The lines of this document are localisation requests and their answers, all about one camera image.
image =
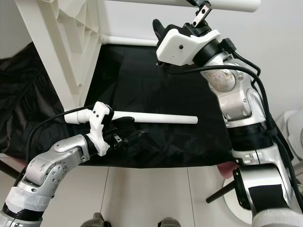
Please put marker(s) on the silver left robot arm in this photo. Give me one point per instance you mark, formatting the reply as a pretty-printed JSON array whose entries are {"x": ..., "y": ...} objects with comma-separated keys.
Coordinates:
[{"x": 52, "y": 165}]

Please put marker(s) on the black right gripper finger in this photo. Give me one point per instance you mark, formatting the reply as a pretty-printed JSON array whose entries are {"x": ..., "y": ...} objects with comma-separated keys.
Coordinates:
[
  {"x": 202, "y": 13},
  {"x": 161, "y": 32}
]

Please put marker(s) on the grey left robot foot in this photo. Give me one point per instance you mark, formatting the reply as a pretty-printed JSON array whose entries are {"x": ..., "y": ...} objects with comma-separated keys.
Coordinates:
[{"x": 97, "y": 221}]

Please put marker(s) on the black cloth table cover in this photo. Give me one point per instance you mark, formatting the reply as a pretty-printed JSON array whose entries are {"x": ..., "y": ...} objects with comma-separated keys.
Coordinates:
[{"x": 170, "y": 85}]

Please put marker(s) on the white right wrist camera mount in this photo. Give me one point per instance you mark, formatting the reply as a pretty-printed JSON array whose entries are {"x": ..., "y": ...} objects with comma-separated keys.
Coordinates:
[{"x": 184, "y": 47}]

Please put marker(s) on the white plastic table top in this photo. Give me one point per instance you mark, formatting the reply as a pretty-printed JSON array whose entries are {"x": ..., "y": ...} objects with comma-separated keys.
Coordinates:
[{"x": 57, "y": 52}]

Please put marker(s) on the grey right robot foot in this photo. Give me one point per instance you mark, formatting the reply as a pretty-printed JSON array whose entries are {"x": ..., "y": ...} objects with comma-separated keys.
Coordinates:
[{"x": 170, "y": 223}]

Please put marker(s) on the black metal table leg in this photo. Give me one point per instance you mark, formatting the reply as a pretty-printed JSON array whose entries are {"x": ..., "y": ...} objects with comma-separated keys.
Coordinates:
[
  {"x": 221, "y": 191},
  {"x": 10, "y": 170}
]

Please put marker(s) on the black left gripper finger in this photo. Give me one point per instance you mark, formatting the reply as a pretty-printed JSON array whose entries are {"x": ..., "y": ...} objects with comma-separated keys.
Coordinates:
[
  {"x": 124, "y": 121},
  {"x": 136, "y": 136}
]

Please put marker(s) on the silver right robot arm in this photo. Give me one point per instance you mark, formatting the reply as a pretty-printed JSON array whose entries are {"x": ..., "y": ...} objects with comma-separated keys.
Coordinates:
[{"x": 241, "y": 99}]

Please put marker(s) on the grey robot foot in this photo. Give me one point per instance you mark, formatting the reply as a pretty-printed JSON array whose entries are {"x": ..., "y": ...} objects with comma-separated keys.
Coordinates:
[
  {"x": 97, "y": 221},
  {"x": 170, "y": 223}
]

